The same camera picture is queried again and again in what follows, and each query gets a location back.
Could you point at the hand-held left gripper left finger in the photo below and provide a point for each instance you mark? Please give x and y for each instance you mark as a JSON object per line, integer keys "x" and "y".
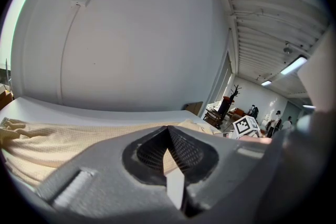
{"x": 105, "y": 191}

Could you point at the person's right forearm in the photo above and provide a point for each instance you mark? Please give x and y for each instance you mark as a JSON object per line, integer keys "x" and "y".
{"x": 257, "y": 140}

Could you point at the wooden chair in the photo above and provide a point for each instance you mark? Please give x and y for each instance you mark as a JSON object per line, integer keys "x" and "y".
{"x": 212, "y": 119}

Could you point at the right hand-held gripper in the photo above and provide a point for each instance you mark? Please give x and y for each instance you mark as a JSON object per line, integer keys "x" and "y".
{"x": 244, "y": 126}

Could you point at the beige cloth trousers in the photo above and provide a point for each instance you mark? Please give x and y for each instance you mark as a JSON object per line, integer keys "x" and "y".
{"x": 39, "y": 144}

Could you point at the flat cardboard sheet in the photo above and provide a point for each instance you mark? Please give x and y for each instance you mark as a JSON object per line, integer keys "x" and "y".
{"x": 194, "y": 107}

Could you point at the small cardboard box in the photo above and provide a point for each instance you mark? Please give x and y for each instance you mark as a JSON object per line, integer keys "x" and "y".
{"x": 4, "y": 94}

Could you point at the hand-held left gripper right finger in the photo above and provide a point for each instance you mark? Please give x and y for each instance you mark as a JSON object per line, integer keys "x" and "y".
{"x": 236, "y": 165}

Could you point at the long ceiling light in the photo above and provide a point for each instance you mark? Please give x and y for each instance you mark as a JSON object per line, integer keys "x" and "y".
{"x": 266, "y": 83}
{"x": 294, "y": 65}

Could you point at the black chair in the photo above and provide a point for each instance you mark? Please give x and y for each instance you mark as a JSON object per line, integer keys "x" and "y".
{"x": 227, "y": 108}

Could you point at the round ceiling fixture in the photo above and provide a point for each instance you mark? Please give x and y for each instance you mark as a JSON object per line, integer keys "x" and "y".
{"x": 287, "y": 49}

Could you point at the dark coat rack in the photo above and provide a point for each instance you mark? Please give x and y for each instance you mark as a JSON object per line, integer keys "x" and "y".
{"x": 236, "y": 91}

